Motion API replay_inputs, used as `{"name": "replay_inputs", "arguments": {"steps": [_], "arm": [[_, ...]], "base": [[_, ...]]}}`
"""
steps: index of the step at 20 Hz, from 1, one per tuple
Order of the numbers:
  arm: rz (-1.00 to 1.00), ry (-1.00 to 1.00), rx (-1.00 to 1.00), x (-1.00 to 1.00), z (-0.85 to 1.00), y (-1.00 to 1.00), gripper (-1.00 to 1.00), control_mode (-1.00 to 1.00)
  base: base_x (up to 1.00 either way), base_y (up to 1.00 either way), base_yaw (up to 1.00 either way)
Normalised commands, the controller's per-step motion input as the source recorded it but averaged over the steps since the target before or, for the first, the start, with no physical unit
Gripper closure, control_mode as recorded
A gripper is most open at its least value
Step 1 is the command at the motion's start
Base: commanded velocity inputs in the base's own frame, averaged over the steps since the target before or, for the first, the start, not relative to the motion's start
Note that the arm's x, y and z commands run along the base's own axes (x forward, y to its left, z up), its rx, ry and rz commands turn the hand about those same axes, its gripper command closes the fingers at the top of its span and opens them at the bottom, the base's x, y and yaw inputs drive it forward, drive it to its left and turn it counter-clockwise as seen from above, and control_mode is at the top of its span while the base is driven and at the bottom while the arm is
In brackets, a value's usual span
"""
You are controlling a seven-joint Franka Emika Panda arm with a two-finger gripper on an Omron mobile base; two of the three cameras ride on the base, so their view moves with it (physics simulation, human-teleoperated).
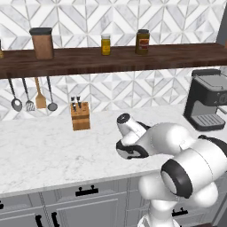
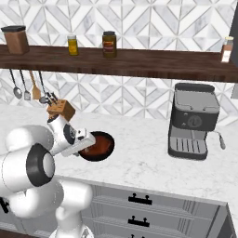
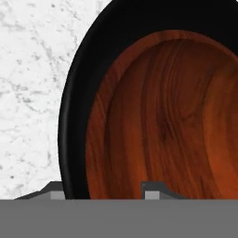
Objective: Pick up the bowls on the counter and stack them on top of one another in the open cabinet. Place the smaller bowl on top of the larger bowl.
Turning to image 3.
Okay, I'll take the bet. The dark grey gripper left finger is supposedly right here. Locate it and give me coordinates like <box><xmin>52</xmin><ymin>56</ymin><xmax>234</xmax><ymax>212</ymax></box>
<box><xmin>14</xmin><ymin>180</ymin><xmax>66</xmax><ymax>201</ymax></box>

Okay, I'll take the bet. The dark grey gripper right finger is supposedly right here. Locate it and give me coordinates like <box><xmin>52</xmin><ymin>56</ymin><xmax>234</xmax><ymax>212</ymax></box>
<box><xmin>140</xmin><ymin>180</ymin><xmax>191</xmax><ymax>201</ymax></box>

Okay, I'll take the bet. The black bowl with wooden inside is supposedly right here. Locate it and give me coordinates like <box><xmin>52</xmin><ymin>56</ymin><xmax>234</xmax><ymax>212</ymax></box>
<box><xmin>57</xmin><ymin>0</ymin><xmax>238</xmax><ymax>201</ymax></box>

